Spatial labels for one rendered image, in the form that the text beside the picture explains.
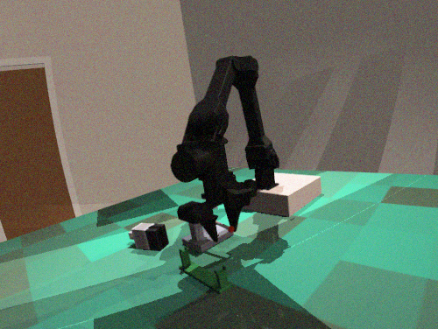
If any grey pin with red cap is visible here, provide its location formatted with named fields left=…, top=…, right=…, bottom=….
left=215, top=220, right=235, bottom=233

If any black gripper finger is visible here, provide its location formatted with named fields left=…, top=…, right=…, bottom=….
left=200, top=214, right=218, bottom=242
left=223, top=203, right=243, bottom=232

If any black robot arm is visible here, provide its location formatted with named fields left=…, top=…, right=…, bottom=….
left=171, top=55, right=279, bottom=208

